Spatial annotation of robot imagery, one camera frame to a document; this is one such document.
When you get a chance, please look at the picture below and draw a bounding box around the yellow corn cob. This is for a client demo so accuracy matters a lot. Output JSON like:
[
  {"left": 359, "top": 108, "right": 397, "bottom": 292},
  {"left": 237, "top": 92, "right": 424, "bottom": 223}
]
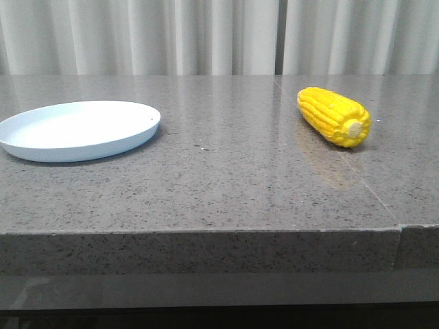
[{"left": 297, "top": 87, "right": 372, "bottom": 148}]

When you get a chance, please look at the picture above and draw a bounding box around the light blue round plate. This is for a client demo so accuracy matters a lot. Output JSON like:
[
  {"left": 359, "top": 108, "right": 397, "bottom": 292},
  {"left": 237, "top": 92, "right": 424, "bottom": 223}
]
[{"left": 1, "top": 101, "right": 161, "bottom": 162}]

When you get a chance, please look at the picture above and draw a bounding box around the white pleated curtain right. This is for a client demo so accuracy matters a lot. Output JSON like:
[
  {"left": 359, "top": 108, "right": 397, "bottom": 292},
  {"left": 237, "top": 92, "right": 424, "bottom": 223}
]
[{"left": 275, "top": 1, "right": 438, "bottom": 75}]

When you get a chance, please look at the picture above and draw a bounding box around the white pleated curtain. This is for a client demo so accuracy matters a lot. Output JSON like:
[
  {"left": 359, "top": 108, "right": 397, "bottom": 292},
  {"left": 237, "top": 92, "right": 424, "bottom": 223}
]
[
  {"left": 1, "top": 1, "right": 283, "bottom": 75},
  {"left": 275, "top": 1, "right": 438, "bottom": 75}
]

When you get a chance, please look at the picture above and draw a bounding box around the white pleated curtain left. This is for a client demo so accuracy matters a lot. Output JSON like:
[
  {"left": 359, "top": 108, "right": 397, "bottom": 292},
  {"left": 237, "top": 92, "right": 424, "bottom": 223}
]
[{"left": 1, "top": 1, "right": 283, "bottom": 75}]

